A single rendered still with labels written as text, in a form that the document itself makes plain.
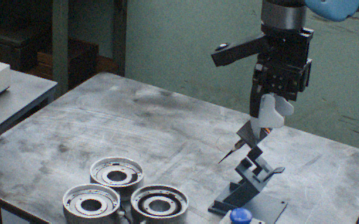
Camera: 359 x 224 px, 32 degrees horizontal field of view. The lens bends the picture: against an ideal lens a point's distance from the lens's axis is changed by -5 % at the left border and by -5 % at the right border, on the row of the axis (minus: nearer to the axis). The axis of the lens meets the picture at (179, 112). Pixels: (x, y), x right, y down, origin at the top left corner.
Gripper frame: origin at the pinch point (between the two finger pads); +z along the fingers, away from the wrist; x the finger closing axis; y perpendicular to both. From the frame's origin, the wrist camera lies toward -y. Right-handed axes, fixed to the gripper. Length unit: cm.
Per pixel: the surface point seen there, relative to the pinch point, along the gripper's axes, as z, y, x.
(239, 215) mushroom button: 10.3, 3.1, -12.5
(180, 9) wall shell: 39, -92, 150
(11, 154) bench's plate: 18, -50, -11
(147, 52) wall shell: 65, -108, 150
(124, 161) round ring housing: 14.3, -25.3, -3.3
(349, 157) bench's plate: 17.8, 13.5, 29.8
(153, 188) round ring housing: 14.3, -15.8, -8.2
